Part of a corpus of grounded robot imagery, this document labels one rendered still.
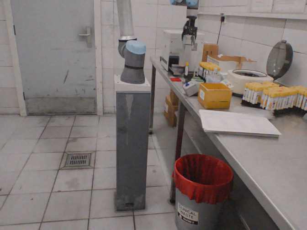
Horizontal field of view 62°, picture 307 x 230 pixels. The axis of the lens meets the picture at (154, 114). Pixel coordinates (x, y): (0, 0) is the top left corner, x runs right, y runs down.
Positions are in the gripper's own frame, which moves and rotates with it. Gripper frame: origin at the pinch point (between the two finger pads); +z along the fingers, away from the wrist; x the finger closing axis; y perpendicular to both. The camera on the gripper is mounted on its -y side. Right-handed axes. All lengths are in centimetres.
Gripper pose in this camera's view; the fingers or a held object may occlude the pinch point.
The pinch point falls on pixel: (187, 47)
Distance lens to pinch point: 185.9
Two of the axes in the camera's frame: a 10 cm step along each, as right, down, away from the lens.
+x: 9.9, 0.2, 1.0
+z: -0.5, 9.3, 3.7
